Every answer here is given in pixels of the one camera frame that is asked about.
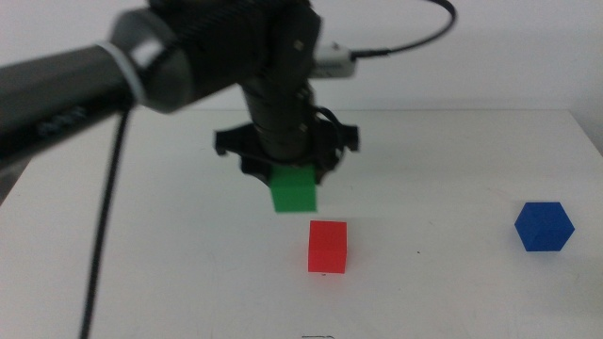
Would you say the thin black camera cable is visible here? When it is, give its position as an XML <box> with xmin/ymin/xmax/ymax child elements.
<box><xmin>350</xmin><ymin>0</ymin><xmax>458</xmax><ymax>60</ymax></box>

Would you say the blue cube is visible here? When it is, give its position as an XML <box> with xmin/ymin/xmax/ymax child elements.
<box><xmin>513</xmin><ymin>201</ymin><xmax>576</xmax><ymax>252</ymax></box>

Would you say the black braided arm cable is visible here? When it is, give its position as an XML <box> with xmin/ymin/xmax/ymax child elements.
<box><xmin>78</xmin><ymin>110</ymin><xmax>132</xmax><ymax>339</ymax></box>

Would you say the red cube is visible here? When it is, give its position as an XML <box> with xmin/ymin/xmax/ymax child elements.
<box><xmin>307</xmin><ymin>219</ymin><xmax>349</xmax><ymax>275</ymax></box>

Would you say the green cube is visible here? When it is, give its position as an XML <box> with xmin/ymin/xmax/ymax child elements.
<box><xmin>269</xmin><ymin>163</ymin><xmax>318</xmax><ymax>214</ymax></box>

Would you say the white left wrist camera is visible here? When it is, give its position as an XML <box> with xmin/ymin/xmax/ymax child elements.
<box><xmin>310</xmin><ymin>40</ymin><xmax>358</xmax><ymax>79</ymax></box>

